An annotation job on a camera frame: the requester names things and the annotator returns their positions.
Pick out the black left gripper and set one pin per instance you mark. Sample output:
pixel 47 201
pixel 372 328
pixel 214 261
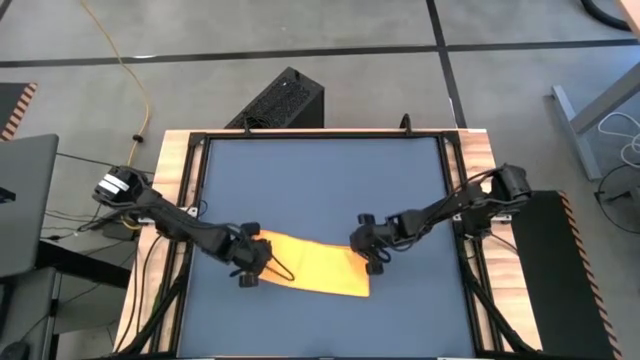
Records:
pixel 247 252

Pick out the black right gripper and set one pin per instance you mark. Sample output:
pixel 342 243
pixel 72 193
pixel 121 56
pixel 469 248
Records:
pixel 375 237

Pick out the orange microfibre towel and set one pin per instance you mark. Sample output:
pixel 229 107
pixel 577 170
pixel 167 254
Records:
pixel 320 265

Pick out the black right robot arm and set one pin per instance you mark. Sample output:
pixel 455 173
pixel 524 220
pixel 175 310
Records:
pixel 465 202

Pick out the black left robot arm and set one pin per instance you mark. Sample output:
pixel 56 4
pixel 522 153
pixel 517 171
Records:
pixel 170 222

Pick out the black computer tower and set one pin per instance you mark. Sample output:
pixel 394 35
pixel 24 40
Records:
pixel 285 100

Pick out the long hazard-striped black mat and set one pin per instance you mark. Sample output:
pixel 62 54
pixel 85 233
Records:
pixel 550 275

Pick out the grey laptop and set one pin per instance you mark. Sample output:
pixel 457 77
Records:
pixel 25 200

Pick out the black computer mouse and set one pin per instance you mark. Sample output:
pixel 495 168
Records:
pixel 12 352

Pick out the small hazard-striped black mat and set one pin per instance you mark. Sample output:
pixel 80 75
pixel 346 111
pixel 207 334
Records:
pixel 10 105

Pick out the black metal table frame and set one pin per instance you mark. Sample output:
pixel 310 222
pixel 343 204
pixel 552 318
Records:
pixel 325 134

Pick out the grey metal desk frame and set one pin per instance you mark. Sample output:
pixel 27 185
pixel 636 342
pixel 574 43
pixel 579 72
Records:
pixel 607 100

